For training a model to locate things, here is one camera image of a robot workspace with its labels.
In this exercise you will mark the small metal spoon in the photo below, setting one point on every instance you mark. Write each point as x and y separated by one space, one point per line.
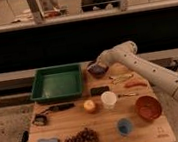
127 95

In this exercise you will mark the white plastic cup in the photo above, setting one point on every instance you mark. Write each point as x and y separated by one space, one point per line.
108 99

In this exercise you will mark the black handled knife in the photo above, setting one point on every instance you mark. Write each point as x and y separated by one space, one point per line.
58 108

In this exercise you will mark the red-brown bowl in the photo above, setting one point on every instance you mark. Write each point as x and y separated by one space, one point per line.
148 108

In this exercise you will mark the wooden board table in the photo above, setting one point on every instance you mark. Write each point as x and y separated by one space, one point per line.
65 124

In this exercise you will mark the green plastic tray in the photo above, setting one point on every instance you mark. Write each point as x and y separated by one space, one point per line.
57 83

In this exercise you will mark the black rectangular sponge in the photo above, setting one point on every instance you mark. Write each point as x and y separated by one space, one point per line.
99 90

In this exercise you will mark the orange fruit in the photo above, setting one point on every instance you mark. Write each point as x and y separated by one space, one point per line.
90 106

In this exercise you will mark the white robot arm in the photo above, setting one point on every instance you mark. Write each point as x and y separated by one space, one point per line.
125 54

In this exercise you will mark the small blue cup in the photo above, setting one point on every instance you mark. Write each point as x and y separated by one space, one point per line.
124 127

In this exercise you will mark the bunch of dark grapes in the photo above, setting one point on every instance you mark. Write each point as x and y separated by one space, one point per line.
86 135

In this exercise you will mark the yellow banana toy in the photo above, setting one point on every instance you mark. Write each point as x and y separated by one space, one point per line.
120 78

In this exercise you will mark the purple bowl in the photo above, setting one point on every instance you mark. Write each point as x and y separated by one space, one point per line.
96 70

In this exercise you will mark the small black clip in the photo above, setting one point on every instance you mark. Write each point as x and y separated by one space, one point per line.
40 120

